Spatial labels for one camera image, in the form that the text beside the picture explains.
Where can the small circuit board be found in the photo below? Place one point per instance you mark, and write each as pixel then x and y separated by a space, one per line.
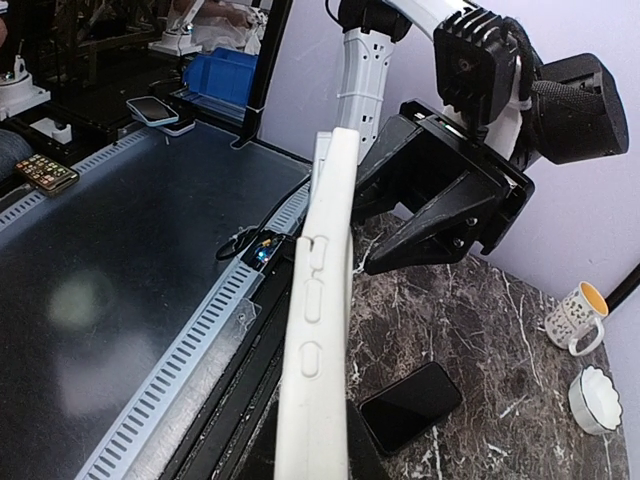
pixel 261 250

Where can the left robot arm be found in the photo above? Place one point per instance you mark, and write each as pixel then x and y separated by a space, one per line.
pixel 565 111

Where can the black phone left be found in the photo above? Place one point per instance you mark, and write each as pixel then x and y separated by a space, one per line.
pixel 404 410

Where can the colourful phone on desk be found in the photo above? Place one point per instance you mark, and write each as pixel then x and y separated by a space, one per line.
pixel 47 175

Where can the phones on background desk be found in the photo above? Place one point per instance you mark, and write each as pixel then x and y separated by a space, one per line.
pixel 157 114

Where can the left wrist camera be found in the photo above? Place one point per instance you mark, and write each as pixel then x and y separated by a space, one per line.
pixel 475 53

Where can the white scalloped bowl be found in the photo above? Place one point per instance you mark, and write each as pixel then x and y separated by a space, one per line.
pixel 594 402

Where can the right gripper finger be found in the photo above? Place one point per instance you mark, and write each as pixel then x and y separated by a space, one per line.
pixel 364 461

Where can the blue storage bin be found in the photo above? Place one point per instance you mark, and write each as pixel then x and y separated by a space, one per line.
pixel 223 74

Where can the white slotted cable duct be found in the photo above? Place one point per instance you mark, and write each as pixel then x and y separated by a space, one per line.
pixel 100 290

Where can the left black frame post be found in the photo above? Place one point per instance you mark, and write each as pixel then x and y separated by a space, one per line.
pixel 626 287

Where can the black front table rail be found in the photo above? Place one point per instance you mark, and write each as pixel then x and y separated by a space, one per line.
pixel 221 432

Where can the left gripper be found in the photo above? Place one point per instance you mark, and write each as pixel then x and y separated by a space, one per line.
pixel 460 191

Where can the patterned mug yellow inside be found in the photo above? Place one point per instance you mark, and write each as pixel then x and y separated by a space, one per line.
pixel 576 323

